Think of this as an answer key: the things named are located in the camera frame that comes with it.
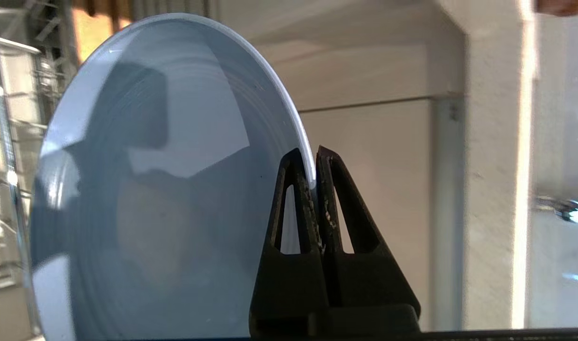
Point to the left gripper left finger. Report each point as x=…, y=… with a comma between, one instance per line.
x=289, y=279

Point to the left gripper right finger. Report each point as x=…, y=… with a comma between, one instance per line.
x=365, y=279

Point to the pale blue round plate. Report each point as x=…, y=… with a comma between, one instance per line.
x=166, y=189

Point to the beige cabinet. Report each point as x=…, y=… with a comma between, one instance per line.
x=402, y=166

